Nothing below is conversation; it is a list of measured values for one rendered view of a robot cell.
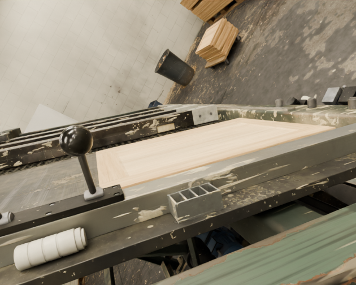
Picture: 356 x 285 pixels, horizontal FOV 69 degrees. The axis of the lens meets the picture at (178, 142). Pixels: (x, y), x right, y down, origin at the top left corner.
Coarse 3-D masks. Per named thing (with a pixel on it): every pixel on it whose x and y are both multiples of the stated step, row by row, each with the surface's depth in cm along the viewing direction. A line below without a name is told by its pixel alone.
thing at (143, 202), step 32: (352, 128) 52; (224, 160) 46; (256, 160) 43; (288, 160) 45; (320, 160) 47; (128, 192) 39; (160, 192) 38; (224, 192) 42; (64, 224) 35; (96, 224) 36; (128, 224) 37; (0, 256) 33
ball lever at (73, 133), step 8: (72, 128) 30; (80, 128) 30; (64, 136) 29; (72, 136) 29; (80, 136) 30; (88, 136) 30; (64, 144) 29; (72, 144) 29; (80, 144) 30; (88, 144) 30; (64, 152) 31; (72, 152) 30; (80, 152) 30; (80, 160) 32; (88, 168) 34; (88, 176) 34; (88, 184) 35; (88, 192) 37; (96, 192) 37
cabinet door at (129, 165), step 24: (240, 120) 97; (264, 120) 88; (144, 144) 87; (168, 144) 80; (192, 144) 74; (216, 144) 69; (240, 144) 65; (264, 144) 60; (120, 168) 62; (144, 168) 59; (168, 168) 55; (192, 168) 53
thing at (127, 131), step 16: (176, 112) 119; (192, 112) 117; (208, 112) 119; (112, 128) 107; (128, 128) 109; (144, 128) 111; (176, 128) 115; (32, 144) 98; (48, 144) 100; (96, 144) 105; (0, 160) 96; (16, 160) 97; (32, 160) 99
